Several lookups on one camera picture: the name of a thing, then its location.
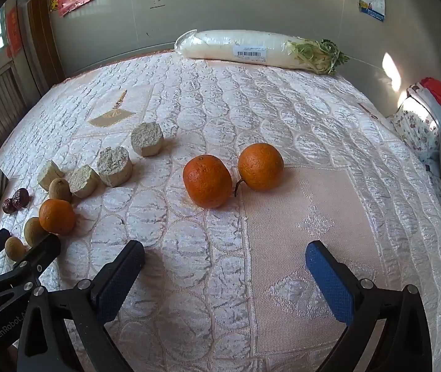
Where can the floral pillow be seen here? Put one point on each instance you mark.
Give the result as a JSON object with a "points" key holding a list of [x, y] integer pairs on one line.
{"points": [[418, 131]]}

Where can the small orange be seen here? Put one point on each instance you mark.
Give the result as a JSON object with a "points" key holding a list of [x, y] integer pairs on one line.
{"points": [[57, 217]]}

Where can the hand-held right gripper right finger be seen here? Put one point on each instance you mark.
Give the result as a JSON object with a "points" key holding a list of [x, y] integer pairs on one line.
{"points": [[329, 286]]}

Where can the wooden door frame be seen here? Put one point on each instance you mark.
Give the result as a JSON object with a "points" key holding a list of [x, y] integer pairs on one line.
{"points": [[44, 42]]}

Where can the beige yam chunk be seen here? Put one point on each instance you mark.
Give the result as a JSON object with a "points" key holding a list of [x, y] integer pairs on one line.
{"points": [[147, 139], [50, 174], [83, 181], [114, 166]]}

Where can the large orange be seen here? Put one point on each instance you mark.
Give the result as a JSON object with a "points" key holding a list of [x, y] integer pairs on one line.
{"points": [[207, 182]]}

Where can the brown kiwi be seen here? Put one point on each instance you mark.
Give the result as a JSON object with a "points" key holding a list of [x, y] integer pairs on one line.
{"points": [[34, 231], [59, 190], [14, 248]]}

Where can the red jujube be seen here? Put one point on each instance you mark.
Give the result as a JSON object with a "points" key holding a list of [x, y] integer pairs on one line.
{"points": [[22, 195], [9, 206]]}

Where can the wrapped white daikon radish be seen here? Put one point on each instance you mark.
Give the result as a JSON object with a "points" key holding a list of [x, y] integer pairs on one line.
{"points": [[224, 46]]}

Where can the red paper strip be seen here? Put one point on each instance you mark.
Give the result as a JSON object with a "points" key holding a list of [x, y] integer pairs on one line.
{"points": [[13, 31]]}

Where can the orange with stem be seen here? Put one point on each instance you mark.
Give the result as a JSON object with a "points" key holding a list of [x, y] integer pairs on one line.
{"points": [[261, 166]]}

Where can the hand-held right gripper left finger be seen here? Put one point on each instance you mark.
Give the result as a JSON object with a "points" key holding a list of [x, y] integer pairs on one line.
{"points": [[116, 283]]}

